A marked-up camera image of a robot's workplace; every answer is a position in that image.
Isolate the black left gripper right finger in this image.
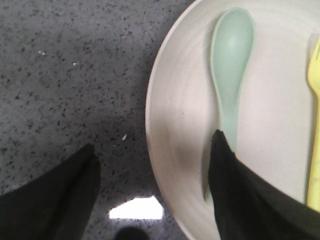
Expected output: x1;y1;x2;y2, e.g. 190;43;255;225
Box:
208;129;320;240

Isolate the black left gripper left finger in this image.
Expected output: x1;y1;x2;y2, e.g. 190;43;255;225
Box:
0;144;101;240

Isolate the cream round plate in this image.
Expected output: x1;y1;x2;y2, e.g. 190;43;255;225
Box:
145;0;320;240

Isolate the yellow plastic fork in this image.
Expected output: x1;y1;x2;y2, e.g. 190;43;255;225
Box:
306;33;320;212

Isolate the mint green plastic spoon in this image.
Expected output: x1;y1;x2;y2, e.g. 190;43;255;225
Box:
203;7;256;204

